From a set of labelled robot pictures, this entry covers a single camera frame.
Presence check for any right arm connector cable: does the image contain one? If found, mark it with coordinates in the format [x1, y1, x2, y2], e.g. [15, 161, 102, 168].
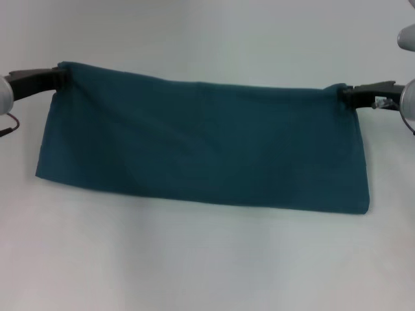
[372, 98, 415, 136]

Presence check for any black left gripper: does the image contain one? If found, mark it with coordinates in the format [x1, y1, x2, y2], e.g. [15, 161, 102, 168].
[8, 64, 68, 102]

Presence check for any teal blue shirt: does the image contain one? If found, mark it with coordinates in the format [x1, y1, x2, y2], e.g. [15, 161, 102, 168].
[34, 60, 372, 215]

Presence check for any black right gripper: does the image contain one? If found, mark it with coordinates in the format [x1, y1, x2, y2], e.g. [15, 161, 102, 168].
[340, 80, 406, 109]

